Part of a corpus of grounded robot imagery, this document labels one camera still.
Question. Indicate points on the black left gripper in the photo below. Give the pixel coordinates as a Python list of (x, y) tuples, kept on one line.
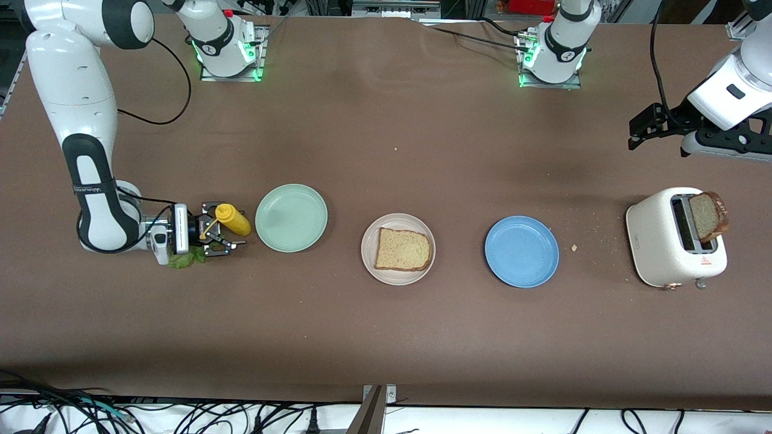
[(680, 114)]

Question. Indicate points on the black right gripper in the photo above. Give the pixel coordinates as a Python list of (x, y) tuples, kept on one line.
[(195, 229)]

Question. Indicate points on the yellow mustard squeeze bottle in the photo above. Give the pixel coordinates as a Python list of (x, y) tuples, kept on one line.
[(238, 224)]

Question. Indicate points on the green lettuce leaf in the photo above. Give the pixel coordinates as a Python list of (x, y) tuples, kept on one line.
[(181, 262)]

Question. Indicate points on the brown bread slice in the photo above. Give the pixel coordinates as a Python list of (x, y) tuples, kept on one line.
[(705, 217), (403, 250)]

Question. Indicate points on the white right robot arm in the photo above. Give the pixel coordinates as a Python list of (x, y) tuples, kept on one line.
[(72, 90)]

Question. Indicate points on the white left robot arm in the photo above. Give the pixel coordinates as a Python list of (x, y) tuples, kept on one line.
[(736, 66)]

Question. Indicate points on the mint green plate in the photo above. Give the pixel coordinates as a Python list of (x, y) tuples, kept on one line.
[(291, 218)]

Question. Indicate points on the beige plate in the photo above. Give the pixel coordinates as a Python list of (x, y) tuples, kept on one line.
[(398, 278)]

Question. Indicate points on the blue plate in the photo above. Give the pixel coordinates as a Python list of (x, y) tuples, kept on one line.
[(522, 252)]

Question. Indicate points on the white two-slot toaster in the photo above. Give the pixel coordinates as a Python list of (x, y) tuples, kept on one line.
[(651, 241)]

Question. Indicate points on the red box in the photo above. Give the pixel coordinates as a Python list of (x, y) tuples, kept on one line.
[(525, 6)]

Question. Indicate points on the black power plug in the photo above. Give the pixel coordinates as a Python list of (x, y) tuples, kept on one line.
[(312, 422)]

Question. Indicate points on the grey metal box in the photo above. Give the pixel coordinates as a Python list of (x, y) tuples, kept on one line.
[(395, 7)]

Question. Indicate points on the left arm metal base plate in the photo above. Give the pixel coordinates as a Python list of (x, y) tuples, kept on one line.
[(552, 85)]

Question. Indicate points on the aluminium frame profile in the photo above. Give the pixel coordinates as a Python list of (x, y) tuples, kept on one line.
[(737, 27), (12, 84)]

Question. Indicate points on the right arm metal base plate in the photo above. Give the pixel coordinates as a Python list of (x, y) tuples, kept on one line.
[(232, 78)]

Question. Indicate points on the metal table bracket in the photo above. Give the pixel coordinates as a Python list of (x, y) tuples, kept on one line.
[(369, 416)]

